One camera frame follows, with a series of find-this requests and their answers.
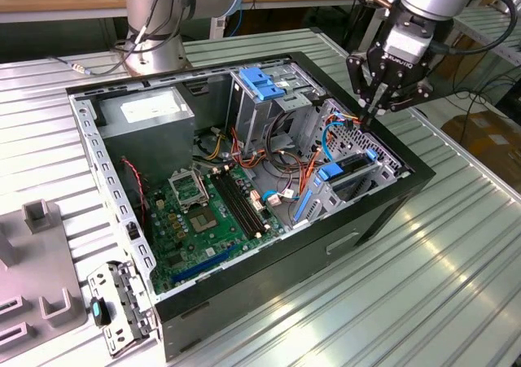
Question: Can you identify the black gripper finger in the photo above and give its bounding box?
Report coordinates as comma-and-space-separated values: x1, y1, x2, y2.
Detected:
372, 85, 433, 118
345, 54, 387, 127

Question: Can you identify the orange power wire black plug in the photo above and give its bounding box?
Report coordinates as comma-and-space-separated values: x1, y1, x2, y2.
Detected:
339, 113, 367, 131

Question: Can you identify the blue data wire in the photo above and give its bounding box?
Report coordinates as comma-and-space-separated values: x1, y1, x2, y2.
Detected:
320, 113, 347, 164

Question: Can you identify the hard disk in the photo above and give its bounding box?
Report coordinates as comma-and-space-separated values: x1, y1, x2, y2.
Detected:
292, 149, 379, 225

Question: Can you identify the grey metal disk bay cage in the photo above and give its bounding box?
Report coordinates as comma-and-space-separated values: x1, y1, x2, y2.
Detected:
289, 97, 411, 232

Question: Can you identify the large cardboard box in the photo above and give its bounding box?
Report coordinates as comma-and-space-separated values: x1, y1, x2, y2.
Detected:
440, 112, 521, 183

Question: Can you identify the blue drive cage latch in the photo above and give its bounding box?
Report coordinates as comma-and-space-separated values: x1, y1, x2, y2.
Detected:
239, 68, 287, 103

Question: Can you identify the grey optical drive cage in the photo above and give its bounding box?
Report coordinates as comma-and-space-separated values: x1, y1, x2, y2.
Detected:
225, 63, 327, 156

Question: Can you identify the black RAM slot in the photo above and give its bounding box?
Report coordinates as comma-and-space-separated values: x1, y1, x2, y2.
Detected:
224, 168, 269, 233
209, 173, 254, 241
214, 172, 259, 238
219, 170, 263, 236

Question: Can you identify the CPU socket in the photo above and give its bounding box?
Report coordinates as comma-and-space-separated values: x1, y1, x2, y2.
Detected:
186, 204, 221, 235

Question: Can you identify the metal socket cover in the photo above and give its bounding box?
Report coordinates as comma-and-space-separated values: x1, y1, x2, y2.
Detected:
167, 166, 210, 212

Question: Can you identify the grey power supply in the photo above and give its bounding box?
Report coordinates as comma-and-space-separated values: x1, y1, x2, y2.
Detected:
96, 85, 196, 186

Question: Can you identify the blue expansion slot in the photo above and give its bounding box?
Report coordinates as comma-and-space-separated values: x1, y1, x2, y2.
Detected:
170, 242, 239, 286

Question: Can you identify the green motherboard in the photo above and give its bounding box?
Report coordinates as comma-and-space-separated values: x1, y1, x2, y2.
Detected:
144, 164, 287, 297

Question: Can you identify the black PC case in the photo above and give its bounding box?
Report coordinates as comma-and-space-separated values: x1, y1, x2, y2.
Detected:
64, 50, 436, 363

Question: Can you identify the black latch blue stripe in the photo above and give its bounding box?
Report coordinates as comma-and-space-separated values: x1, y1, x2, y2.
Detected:
88, 296, 112, 328

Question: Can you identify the grey parts rack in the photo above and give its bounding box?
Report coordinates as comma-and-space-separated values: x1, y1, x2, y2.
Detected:
0, 199, 90, 348

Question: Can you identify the black wire bundle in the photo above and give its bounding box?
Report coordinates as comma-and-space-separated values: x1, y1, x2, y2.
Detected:
263, 112, 304, 177

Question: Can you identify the orange red wire bundle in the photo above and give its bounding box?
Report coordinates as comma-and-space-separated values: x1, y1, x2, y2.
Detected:
229, 126, 327, 200

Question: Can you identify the thick black camera cable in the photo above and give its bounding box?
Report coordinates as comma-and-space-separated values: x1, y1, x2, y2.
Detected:
427, 0, 520, 55

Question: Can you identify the blue wire white plug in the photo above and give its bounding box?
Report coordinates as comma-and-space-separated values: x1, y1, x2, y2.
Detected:
261, 188, 295, 207

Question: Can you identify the yellow wire bundle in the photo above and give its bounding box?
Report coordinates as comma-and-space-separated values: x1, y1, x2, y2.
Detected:
206, 133, 225, 160

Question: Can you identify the red black fan wire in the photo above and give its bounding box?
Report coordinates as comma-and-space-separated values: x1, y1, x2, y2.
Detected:
120, 158, 147, 232

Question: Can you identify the black cable metal connector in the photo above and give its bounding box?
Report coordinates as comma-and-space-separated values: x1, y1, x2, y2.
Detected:
47, 55, 128, 77

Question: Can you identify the metal expansion bracket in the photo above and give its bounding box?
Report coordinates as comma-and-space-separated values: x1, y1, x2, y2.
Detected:
86, 260, 159, 359

